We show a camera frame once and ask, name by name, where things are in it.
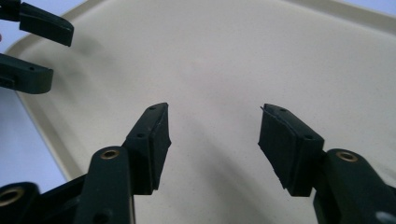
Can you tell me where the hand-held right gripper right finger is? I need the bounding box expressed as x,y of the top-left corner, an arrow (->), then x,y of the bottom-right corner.
257,103 -> 327,198

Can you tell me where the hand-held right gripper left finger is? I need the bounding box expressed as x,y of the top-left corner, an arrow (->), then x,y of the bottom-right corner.
121,102 -> 173,197

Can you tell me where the beige plastic tray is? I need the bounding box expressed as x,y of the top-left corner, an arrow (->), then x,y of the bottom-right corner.
4,0 -> 396,224

